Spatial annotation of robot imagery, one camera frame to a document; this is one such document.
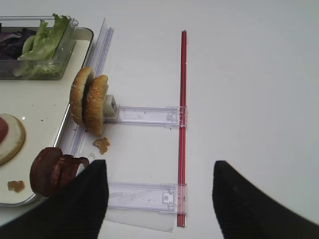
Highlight sesame bun top front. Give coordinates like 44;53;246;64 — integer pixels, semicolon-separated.
84;75;108;135

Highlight metal serving tray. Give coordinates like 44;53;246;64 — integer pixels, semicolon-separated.
0;33;91;207

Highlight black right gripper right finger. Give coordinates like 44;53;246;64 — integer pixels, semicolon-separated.
212;161;319;239

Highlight tomato slices on bun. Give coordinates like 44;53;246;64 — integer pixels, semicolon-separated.
0;118;8;143

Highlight crumb on tray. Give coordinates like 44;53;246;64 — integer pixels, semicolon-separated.
7;180;25;193

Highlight purple cabbage leaves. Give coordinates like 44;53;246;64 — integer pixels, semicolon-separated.
0;28;36;60

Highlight clear bun pusher track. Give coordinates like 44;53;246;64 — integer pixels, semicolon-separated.
104;106;187;128

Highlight sesame bun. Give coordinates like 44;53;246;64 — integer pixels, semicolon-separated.
84;75;108;135
69;67;94;125

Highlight clear patty pusher track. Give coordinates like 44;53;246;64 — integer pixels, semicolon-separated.
108;182;187;215

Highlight stack of meat patties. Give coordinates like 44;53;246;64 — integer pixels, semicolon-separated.
29;147;90;197

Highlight clear plastic salad container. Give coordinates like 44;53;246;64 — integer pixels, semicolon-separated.
0;13;78;80

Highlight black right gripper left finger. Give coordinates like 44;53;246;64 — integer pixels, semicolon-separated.
0;160;109;239

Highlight bun crumb on table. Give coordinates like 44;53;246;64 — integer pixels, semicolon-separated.
93;137;111;155

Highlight green lettuce leaves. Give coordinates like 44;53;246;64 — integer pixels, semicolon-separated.
13;14;75;79

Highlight white bun pusher block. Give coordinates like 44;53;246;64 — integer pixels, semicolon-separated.
103;95;119;120

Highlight sesame bun top rear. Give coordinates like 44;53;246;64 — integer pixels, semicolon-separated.
69;67;94;125

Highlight right red rail strip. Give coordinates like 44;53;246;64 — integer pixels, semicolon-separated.
177;30;187;228

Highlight clear rail beside tray right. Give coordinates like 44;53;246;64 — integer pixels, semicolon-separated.
54;19;114;157

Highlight bun bottom on tray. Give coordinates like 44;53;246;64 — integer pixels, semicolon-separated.
0;114;26;165

